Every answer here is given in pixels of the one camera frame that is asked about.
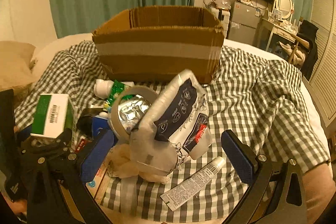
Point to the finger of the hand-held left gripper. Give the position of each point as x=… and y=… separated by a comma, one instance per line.
x=52, y=144

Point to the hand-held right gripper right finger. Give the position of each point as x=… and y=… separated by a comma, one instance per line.
x=239, y=159

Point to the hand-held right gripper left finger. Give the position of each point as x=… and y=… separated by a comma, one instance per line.
x=95, y=158

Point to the green white cardboard box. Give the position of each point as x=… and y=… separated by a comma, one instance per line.
x=51, y=113

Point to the blue white tissue packet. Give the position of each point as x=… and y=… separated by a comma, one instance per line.
x=101, y=124

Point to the silver foil blister pack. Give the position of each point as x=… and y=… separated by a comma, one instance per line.
x=131, y=111

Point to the white plastic bottle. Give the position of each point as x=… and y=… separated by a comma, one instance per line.
x=101, y=87

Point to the brown cardboard box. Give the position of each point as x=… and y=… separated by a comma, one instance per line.
x=157, y=56

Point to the small red label box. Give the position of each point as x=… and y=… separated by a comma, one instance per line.
x=82, y=145

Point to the orange toothpaste box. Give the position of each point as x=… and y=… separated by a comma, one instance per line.
x=101, y=182

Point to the crumpled beige plastic bag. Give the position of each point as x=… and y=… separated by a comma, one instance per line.
x=123, y=161

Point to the black pouch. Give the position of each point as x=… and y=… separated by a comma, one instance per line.
x=85, y=120

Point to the clear plastic wrapper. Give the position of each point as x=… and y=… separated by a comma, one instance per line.
x=128, y=195

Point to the beige pillow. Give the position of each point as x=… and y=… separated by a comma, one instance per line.
x=13, y=66

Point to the white ointment tube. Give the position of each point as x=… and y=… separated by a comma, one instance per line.
x=191, y=184

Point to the grey white checked cloth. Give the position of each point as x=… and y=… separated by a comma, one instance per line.
x=252, y=98

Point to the beige tape roll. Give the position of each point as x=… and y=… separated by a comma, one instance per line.
x=141, y=91

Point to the white packet dark blue label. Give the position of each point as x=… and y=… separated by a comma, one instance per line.
x=181, y=98

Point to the white bed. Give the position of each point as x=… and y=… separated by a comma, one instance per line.
x=262, y=48

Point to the pale clothes pile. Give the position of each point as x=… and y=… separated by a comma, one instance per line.
x=291, y=52

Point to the white louvred wardrobe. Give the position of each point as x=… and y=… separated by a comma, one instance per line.
x=324, y=56

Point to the wooden chair with clothes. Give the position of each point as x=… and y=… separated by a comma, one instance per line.
x=309, y=43

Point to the white dressing table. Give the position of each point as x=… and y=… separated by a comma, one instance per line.
x=273, y=27

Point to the silver small fridge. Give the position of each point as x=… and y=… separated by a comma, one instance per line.
x=245, y=19

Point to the white suitcase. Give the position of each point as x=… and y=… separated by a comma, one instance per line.
x=223, y=18

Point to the white oval mirror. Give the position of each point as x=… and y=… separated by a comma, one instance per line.
x=283, y=2

